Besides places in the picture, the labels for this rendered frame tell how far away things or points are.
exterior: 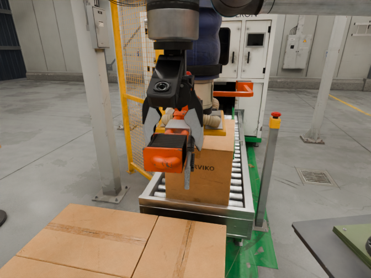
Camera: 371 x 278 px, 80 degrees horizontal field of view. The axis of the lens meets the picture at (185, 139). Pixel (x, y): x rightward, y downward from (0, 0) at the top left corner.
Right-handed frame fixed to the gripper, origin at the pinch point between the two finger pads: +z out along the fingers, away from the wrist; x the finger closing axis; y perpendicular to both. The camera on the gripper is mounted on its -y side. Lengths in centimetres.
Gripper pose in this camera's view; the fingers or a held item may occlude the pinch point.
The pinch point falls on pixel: (173, 147)
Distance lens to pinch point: 45.5
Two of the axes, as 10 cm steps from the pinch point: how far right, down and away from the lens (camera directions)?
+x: -9.9, -0.5, 1.2
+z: 0.0, 9.3, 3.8
